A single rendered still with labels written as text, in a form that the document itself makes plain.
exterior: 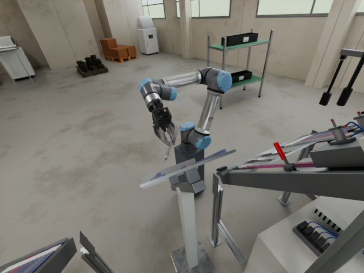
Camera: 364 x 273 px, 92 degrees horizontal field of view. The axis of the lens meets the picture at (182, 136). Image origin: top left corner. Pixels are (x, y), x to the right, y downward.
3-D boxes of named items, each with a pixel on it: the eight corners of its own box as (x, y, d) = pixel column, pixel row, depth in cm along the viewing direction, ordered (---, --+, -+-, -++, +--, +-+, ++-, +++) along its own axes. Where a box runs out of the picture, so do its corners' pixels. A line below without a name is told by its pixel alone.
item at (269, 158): (224, 177, 99) (222, 172, 99) (306, 141, 118) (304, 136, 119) (244, 179, 81) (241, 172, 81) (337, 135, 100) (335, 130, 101)
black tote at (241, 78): (225, 85, 303) (225, 78, 296) (219, 82, 315) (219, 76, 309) (251, 78, 320) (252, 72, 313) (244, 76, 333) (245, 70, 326)
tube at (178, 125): (164, 160, 103) (163, 158, 103) (166, 160, 103) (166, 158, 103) (177, 127, 56) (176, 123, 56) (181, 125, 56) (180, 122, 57)
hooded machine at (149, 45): (160, 52, 736) (155, 14, 659) (147, 56, 709) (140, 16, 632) (152, 51, 780) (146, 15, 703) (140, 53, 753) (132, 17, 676)
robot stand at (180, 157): (179, 188, 180) (173, 147, 148) (192, 179, 188) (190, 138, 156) (190, 200, 168) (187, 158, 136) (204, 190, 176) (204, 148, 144)
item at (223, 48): (206, 99, 342) (207, 34, 277) (244, 89, 369) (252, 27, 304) (220, 109, 307) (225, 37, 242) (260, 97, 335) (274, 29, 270)
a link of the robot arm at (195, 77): (206, 63, 124) (142, 75, 100) (218, 66, 116) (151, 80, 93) (205, 80, 130) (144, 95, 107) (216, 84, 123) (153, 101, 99)
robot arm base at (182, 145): (176, 147, 147) (175, 137, 142) (190, 140, 154) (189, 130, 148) (187, 156, 137) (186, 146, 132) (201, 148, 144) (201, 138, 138)
